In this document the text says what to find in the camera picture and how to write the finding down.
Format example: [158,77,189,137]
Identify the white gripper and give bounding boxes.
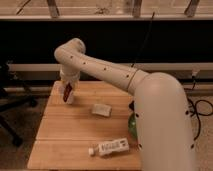
[61,74,80,100]

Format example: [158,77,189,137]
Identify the red pepper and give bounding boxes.
[63,83,72,102]

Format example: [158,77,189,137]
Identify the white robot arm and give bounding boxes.
[54,38,197,171]

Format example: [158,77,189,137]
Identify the black office chair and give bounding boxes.
[0,62,37,147]

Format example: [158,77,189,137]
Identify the black rectangular object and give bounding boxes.
[129,101,134,111]

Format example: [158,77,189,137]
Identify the green bowl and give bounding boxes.
[128,114,137,139]

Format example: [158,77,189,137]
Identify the white tube with cap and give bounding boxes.
[88,138,129,156]

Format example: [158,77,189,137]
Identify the black hanging cable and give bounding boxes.
[130,11,156,68]

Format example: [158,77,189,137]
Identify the black cable on floor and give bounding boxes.
[186,96,213,141]

